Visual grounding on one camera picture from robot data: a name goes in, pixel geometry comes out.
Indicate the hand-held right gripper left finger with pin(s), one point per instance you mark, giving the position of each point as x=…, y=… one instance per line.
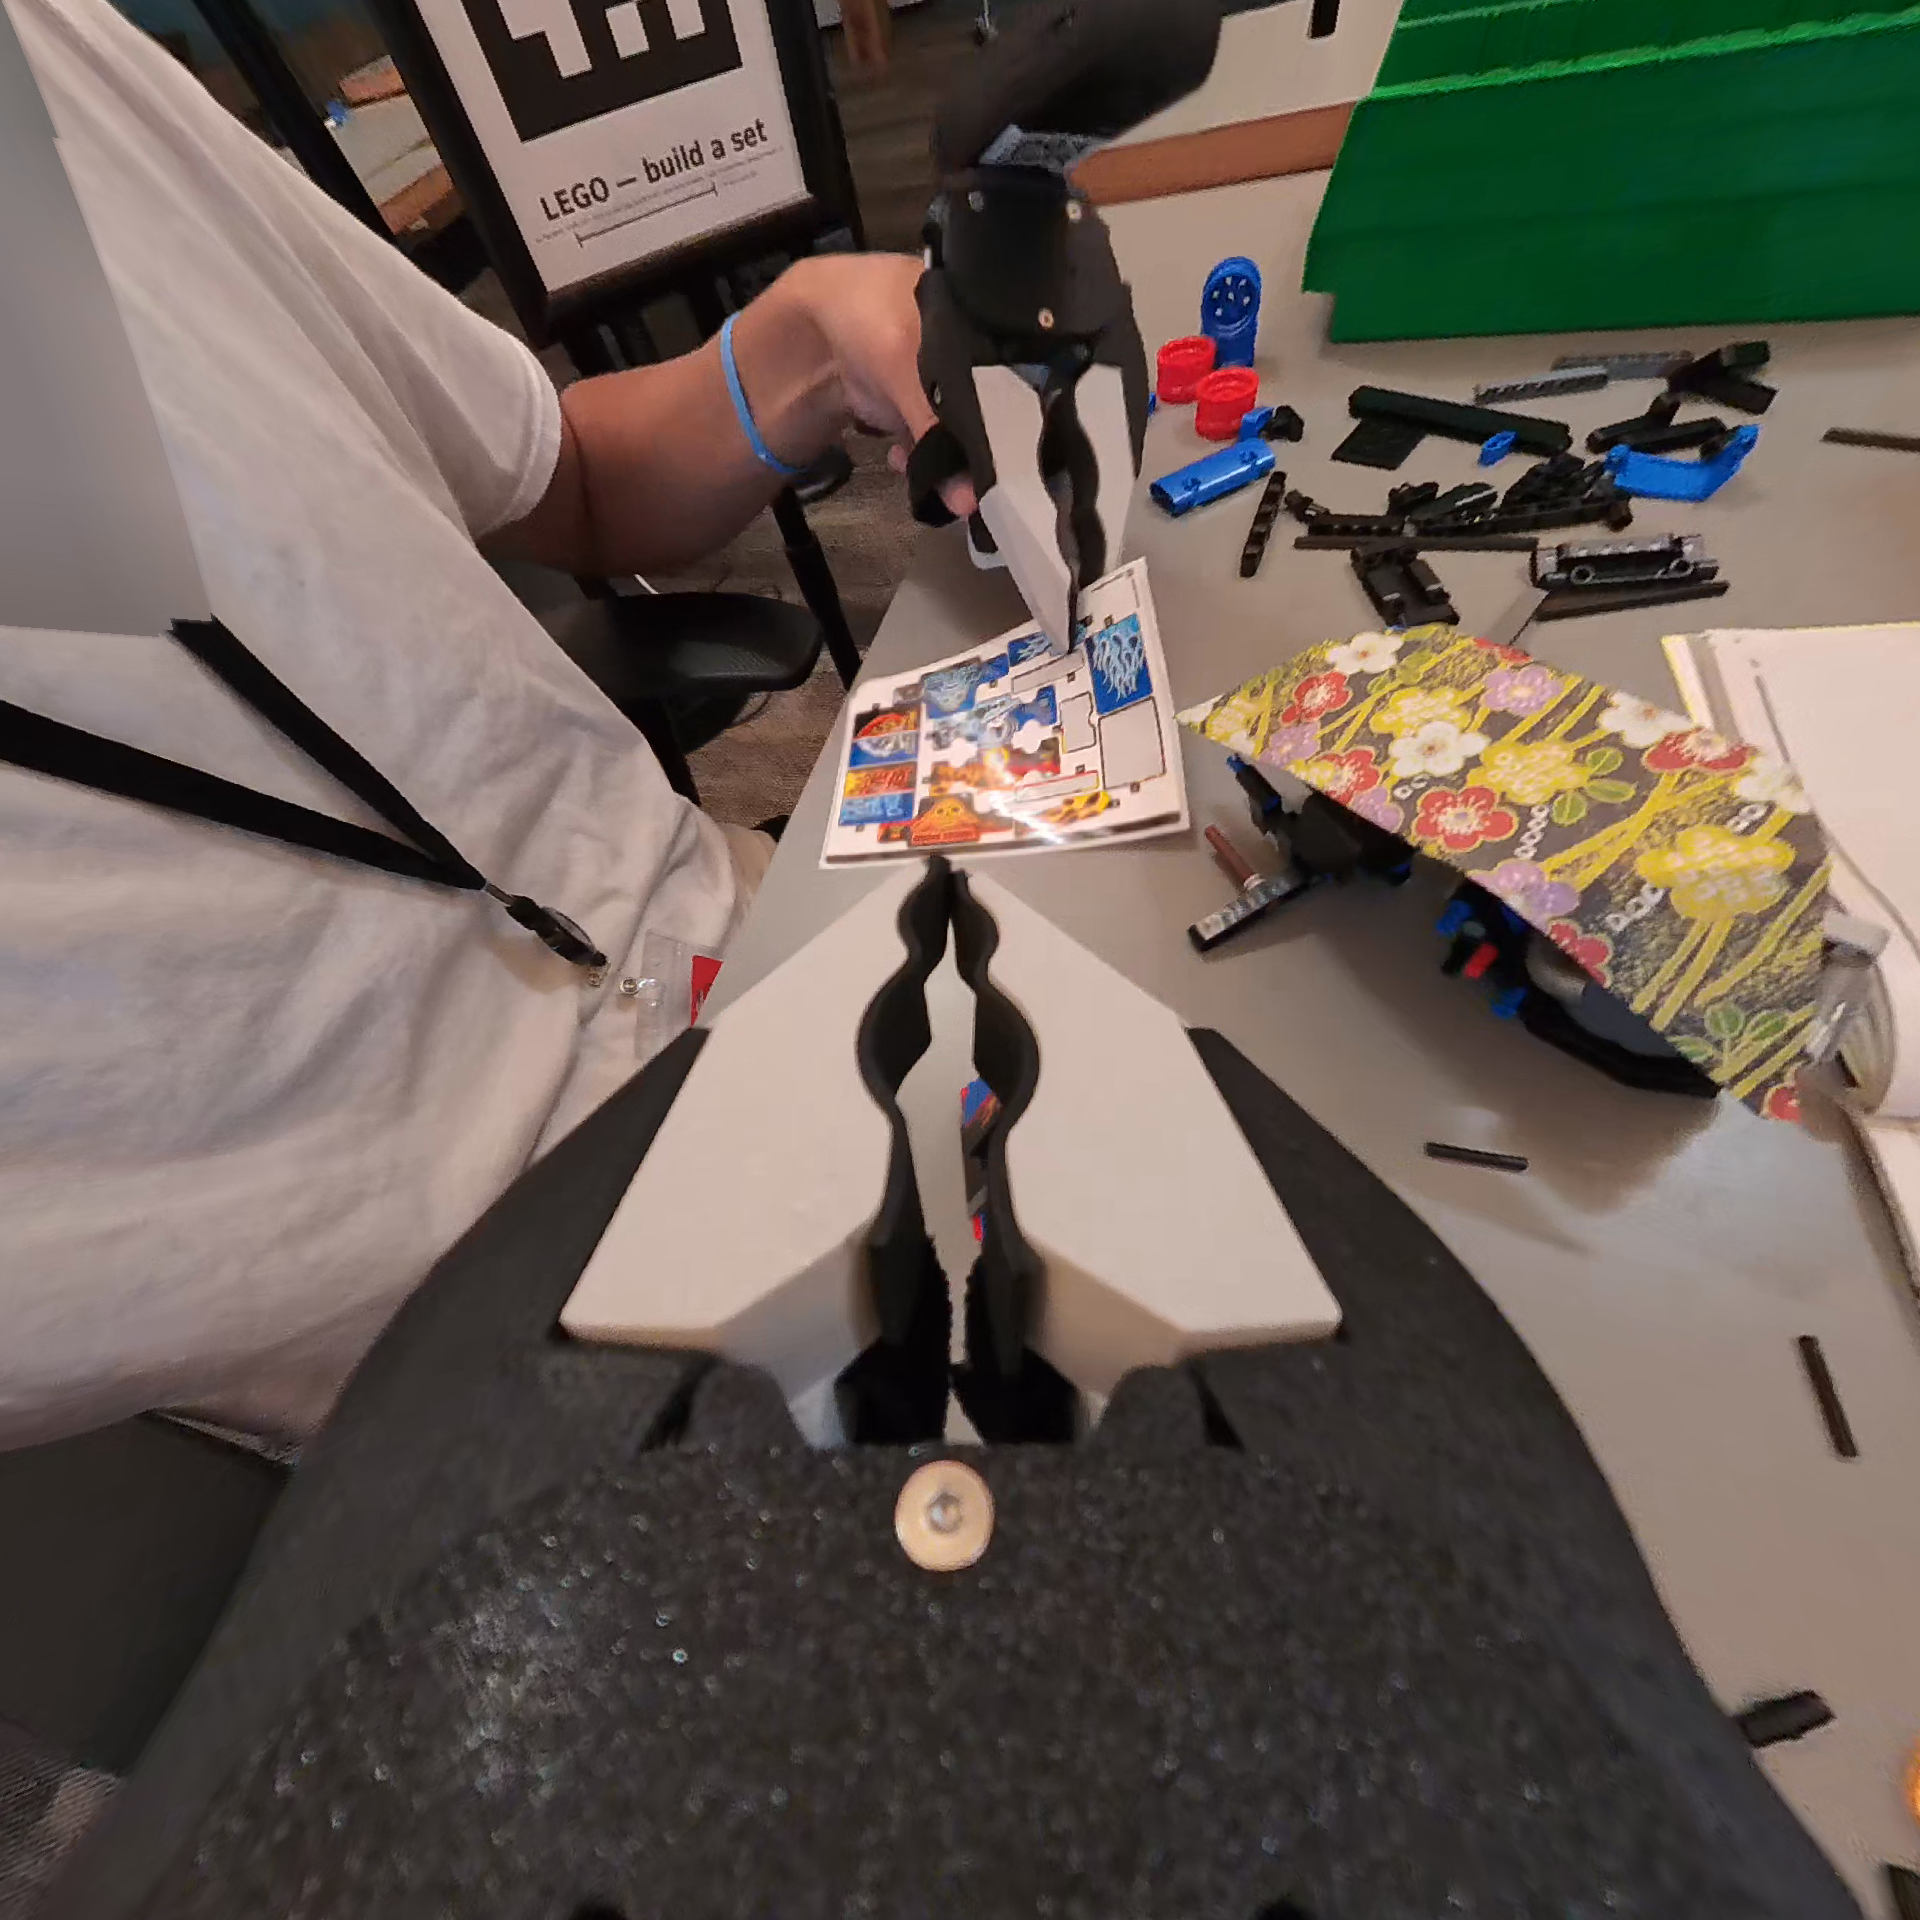
x=752, y=1183

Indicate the black white marker sign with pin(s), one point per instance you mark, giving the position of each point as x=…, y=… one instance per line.
x=636, y=144

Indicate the black sign stand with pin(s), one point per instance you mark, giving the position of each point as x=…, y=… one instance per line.
x=805, y=573

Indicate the blue black lego assembly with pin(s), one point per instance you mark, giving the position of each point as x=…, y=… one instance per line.
x=980, y=1118

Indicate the pile of large lego parts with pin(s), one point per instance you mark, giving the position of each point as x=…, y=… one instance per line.
x=1453, y=413

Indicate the printed sticker sheet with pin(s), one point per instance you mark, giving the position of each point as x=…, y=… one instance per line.
x=980, y=753

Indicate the white instruction booklet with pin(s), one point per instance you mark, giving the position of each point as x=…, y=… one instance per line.
x=1831, y=705

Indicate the clear badge holder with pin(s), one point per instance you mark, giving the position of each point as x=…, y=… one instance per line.
x=677, y=986

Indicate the blue wristband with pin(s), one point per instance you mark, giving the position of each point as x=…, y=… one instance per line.
x=745, y=398

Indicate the black lego axle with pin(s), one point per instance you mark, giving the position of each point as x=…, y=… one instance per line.
x=1476, y=1158

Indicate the person's left hand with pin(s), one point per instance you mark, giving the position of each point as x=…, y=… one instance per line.
x=845, y=330

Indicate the pile of small lego pieces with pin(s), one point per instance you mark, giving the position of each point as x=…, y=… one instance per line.
x=1823, y=1395

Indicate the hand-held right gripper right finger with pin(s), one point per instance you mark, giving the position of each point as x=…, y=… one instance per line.
x=1156, y=1183

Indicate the red lego wheel hub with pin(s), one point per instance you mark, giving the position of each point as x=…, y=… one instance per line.
x=1184, y=374
x=1229, y=404

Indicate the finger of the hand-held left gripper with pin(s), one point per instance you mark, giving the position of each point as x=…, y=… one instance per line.
x=1008, y=485
x=1117, y=433

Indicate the blue lego wheel hub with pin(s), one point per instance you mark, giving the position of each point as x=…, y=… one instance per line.
x=1229, y=307

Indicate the black lego vehicle model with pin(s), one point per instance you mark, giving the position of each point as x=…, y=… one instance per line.
x=1320, y=843

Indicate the green plastic bin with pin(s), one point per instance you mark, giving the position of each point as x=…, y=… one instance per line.
x=1624, y=177

